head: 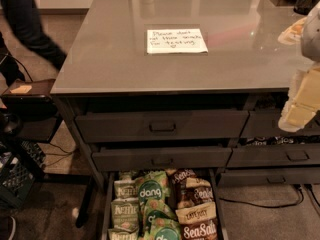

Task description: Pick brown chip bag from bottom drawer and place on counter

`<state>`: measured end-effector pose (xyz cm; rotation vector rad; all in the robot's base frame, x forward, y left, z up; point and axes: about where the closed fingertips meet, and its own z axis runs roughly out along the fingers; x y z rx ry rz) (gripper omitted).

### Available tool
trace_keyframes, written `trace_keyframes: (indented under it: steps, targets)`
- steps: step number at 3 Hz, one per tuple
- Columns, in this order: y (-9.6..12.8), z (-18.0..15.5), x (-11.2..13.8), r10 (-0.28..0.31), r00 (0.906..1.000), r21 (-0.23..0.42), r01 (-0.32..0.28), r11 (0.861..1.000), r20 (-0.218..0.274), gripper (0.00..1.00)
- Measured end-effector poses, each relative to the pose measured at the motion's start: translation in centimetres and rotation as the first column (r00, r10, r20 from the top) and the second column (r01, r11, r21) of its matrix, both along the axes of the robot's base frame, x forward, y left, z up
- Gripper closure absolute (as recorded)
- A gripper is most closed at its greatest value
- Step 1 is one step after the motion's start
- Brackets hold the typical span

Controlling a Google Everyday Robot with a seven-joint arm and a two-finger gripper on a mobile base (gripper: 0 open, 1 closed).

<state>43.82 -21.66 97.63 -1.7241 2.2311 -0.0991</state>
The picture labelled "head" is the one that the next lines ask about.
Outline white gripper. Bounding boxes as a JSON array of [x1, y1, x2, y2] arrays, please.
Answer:
[[278, 64, 320, 132]]

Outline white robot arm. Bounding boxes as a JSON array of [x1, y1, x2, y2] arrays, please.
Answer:
[[278, 2, 320, 132]]

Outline top right drawer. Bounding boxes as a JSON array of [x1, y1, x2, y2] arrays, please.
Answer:
[[241, 110, 320, 138]]

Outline dark snack bags in drawer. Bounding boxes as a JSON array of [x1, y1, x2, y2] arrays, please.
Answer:
[[243, 135, 320, 146]]

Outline middle right drawer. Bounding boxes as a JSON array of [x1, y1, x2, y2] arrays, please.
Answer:
[[227, 144, 320, 168]]

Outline bottom right drawer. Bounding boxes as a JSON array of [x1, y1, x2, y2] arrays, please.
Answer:
[[218, 167, 320, 186]]

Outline brown sea salt chip bag middle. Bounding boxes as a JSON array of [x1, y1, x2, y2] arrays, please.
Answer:
[[176, 177, 214, 209]]

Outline brown sea salt chip bag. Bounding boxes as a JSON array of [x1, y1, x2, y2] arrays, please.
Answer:
[[176, 202, 217, 240], [176, 177, 214, 209], [166, 169, 197, 187]]

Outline top left drawer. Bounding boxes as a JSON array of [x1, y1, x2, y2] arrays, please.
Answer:
[[75, 110, 249, 143]]

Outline brown sea salt chip bag back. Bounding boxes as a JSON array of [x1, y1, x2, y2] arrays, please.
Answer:
[[166, 169, 197, 187]]

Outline grey counter cabinet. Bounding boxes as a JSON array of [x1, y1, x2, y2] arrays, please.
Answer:
[[49, 0, 320, 228]]

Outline brown sea salt chip bag front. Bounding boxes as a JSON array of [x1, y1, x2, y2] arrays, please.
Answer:
[[176, 202, 217, 240]]

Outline green dang chip bag back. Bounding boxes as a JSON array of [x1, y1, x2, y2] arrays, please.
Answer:
[[135, 171, 171, 205]]

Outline green dang chip bag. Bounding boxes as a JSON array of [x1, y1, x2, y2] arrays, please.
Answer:
[[143, 199, 177, 232], [135, 171, 171, 205], [149, 218, 181, 240]]

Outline middle left drawer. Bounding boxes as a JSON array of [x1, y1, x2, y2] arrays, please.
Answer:
[[92, 146, 232, 172]]

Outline green dang chip bag middle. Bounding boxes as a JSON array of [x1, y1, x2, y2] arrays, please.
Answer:
[[143, 199, 177, 232]]

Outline green dang chip bag front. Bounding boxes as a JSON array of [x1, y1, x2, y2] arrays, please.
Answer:
[[149, 218, 181, 240]]

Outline open bottom left drawer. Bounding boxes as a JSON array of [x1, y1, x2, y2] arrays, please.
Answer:
[[101, 169, 228, 240]]

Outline green kettle chip bag back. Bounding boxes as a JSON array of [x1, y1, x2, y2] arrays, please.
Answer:
[[114, 171, 137, 199]]

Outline green kettle chip bag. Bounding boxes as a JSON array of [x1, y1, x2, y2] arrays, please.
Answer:
[[111, 198, 139, 231], [114, 171, 137, 199], [108, 229, 138, 240]]

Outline green kettle chip bag middle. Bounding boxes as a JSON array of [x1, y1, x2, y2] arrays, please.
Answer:
[[111, 198, 139, 231]]

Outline green kettle chip bag front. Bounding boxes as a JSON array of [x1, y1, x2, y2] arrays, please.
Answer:
[[108, 229, 138, 240]]

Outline handwritten white paper note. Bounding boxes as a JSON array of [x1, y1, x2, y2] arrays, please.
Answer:
[[146, 29, 208, 54]]

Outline dark side table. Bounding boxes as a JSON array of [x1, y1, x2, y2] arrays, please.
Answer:
[[1, 79, 62, 143]]

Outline black plastic crate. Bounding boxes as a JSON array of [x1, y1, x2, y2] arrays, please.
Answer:
[[0, 144, 35, 209]]

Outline person in dark trousers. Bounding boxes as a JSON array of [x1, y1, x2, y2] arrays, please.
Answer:
[[0, 0, 66, 70]]

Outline black floor cable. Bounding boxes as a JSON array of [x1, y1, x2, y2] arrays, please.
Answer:
[[218, 183, 305, 209]]

